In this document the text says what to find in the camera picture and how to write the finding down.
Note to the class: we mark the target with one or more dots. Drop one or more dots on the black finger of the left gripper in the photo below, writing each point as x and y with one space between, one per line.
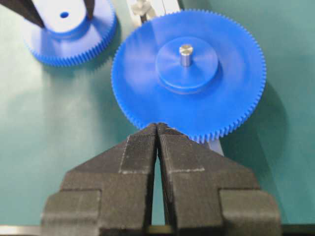
26 9
89 5

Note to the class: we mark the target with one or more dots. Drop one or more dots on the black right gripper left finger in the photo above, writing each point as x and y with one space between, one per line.
108 195

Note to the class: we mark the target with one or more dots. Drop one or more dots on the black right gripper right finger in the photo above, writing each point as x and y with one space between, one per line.
207 194

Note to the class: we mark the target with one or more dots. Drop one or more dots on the small blue gear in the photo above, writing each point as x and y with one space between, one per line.
69 36

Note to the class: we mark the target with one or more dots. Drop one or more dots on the steel shaft through large gear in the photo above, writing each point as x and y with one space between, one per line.
186 51

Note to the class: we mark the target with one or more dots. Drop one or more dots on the large blue gear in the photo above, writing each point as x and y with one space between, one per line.
209 99

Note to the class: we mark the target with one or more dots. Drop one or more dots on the aluminium extrusion rail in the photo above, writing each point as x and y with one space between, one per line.
145 10

